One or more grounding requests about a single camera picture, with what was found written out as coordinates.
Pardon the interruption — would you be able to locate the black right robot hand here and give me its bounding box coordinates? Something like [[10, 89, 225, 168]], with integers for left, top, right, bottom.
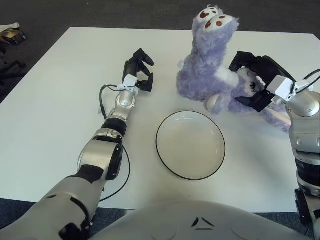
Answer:
[[228, 51, 297, 113]]

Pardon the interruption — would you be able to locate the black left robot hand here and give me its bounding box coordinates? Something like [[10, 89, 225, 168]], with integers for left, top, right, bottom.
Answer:
[[122, 48, 155, 93]]

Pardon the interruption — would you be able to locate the purple plush bunny doll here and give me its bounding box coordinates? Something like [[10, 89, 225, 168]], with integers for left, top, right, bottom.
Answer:
[[176, 3, 292, 133]]

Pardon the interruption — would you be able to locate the white plate with black rim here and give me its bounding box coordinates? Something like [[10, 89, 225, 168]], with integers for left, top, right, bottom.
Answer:
[[155, 110, 227, 181]]

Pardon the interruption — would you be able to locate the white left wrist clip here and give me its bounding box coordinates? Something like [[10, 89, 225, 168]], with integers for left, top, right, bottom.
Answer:
[[116, 74, 140, 92]]

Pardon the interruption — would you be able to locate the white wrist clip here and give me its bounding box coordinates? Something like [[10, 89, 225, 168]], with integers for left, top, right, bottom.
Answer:
[[116, 74, 140, 92], [267, 76, 316, 102]]

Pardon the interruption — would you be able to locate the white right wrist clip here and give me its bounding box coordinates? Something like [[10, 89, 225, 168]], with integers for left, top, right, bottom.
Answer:
[[267, 76, 316, 102]]

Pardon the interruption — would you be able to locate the black office chair base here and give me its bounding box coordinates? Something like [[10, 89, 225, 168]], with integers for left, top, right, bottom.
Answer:
[[0, 58, 26, 76]]

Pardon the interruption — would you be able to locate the black and gold box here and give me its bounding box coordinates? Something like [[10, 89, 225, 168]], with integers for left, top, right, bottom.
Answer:
[[0, 27, 28, 46]]

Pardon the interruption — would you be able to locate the white object on floor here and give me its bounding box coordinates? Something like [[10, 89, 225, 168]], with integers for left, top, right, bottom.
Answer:
[[0, 21, 20, 32]]

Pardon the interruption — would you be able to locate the grey robot torso shell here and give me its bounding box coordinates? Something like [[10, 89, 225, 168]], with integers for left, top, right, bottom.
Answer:
[[87, 199, 318, 240]]

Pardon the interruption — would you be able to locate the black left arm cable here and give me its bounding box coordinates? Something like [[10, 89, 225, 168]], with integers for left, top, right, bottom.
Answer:
[[98, 84, 132, 202]]

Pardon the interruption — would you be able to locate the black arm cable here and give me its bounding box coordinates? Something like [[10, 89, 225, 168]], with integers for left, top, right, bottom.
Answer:
[[98, 84, 132, 202], [291, 69, 320, 96]]

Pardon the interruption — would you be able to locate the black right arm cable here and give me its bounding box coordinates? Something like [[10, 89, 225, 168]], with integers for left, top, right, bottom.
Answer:
[[291, 69, 320, 96]]

